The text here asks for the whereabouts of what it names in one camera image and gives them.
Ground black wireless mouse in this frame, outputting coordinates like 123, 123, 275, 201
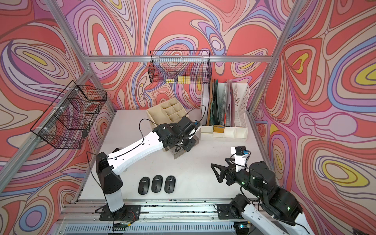
164, 175, 176, 194
151, 175, 164, 193
138, 177, 150, 195

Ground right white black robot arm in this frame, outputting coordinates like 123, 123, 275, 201
211, 158, 314, 235

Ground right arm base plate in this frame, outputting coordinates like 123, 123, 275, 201
214, 204, 237, 220

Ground white file organizer rack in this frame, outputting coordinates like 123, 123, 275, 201
200, 80, 250, 142

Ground left black wire basket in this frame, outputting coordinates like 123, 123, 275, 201
30, 81, 107, 149

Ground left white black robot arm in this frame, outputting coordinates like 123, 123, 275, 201
96, 116, 201, 212

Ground cream drawer organizer cabinet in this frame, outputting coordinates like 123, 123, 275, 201
146, 98, 187, 129

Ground black wire basket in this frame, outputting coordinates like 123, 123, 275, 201
148, 50, 212, 85
30, 81, 107, 149

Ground aluminium front rail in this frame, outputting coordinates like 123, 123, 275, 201
55, 198, 303, 235

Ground back black wire basket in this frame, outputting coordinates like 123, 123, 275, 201
148, 50, 212, 85

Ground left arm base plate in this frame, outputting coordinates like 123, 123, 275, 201
99, 205, 141, 222

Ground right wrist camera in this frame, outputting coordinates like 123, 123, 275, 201
230, 146, 251, 172

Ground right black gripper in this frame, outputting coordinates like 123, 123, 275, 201
211, 158, 266, 200

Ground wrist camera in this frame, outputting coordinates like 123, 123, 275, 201
230, 146, 251, 172
190, 120, 201, 136

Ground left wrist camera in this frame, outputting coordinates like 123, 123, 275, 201
190, 120, 201, 136

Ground yellow sticky notes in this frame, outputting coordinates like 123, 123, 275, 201
165, 75, 191, 84

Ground green folder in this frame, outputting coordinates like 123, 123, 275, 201
211, 80, 227, 125

